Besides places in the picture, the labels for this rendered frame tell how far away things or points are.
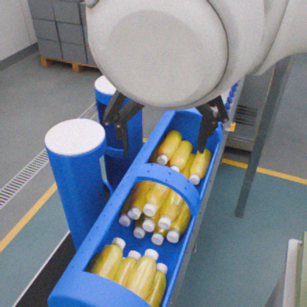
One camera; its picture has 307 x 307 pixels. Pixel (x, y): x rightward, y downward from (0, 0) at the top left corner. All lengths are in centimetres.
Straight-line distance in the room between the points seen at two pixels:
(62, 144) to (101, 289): 84
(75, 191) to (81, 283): 83
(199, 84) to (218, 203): 241
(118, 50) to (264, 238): 232
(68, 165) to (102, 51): 127
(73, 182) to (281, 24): 136
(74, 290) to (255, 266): 168
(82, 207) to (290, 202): 175
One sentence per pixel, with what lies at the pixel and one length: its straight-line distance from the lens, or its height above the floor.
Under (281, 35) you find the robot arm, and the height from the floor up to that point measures 183.
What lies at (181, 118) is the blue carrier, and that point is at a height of 116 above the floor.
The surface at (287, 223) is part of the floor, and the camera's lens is 259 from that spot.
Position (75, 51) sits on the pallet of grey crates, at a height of 30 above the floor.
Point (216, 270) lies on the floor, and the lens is 220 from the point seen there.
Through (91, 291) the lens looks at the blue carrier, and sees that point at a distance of 74.
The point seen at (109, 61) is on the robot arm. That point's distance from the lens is 16.
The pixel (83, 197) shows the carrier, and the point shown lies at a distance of 156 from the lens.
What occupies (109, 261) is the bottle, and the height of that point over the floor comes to 113.
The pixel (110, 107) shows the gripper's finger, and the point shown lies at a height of 165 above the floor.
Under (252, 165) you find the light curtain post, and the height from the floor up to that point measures 53.
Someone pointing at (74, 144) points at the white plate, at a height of 104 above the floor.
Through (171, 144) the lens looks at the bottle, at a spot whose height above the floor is 113.
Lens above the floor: 189
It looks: 41 degrees down
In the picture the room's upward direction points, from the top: straight up
